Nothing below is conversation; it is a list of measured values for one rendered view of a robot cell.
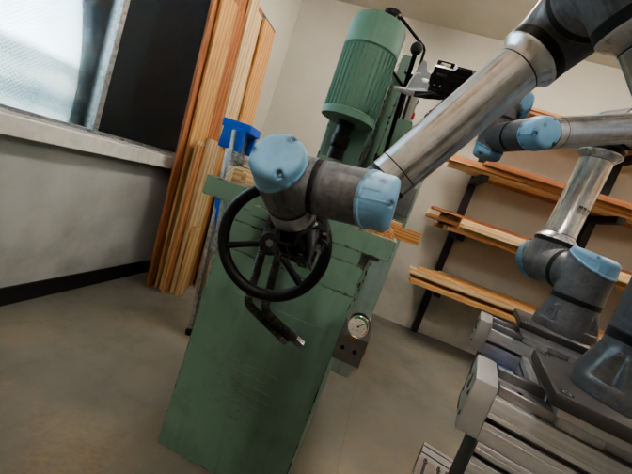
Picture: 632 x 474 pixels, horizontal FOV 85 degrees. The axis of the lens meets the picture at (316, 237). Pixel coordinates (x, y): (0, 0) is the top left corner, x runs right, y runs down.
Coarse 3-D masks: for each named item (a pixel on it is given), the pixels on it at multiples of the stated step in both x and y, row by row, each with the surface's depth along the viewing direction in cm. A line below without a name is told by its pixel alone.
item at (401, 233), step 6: (396, 228) 109; (402, 228) 109; (396, 234) 109; (402, 234) 109; (408, 234) 108; (414, 234) 108; (420, 234) 108; (402, 240) 109; (408, 240) 108; (414, 240) 108
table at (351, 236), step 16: (208, 176) 106; (208, 192) 106; (224, 192) 105; (240, 192) 104; (256, 208) 93; (336, 224) 98; (336, 240) 98; (352, 240) 97; (368, 240) 96; (384, 240) 95; (384, 256) 95
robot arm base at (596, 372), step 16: (608, 336) 51; (624, 336) 48; (592, 352) 52; (608, 352) 50; (624, 352) 48; (576, 368) 53; (592, 368) 50; (608, 368) 49; (624, 368) 47; (576, 384) 51; (592, 384) 49; (608, 384) 48; (624, 384) 46; (608, 400) 47; (624, 400) 46
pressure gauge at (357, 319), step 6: (354, 318) 92; (360, 318) 91; (366, 318) 91; (348, 324) 92; (354, 324) 92; (360, 324) 91; (366, 324) 91; (348, 330) 92; (354, 330) 92; (360, 330) 92; (366, 330) 91; (354, 336) 92; (360, 336) 92
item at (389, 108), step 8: (408, 56) 123; (400, 64) 124; (408, 64) 123; (400, 72) 124; (392, 88) 125; (392, 96) 125; (392, 104) 125; (384, 112) 126; (392, 112) 126; (328, 120) 131; (384, 120) 126; (328, 128) 131; (384, 128) 127; (376, 136) 127; (376, 144) 127; (320, 152) 132; (368, 152) 128; (376, 152) 128; (368, 160) 128
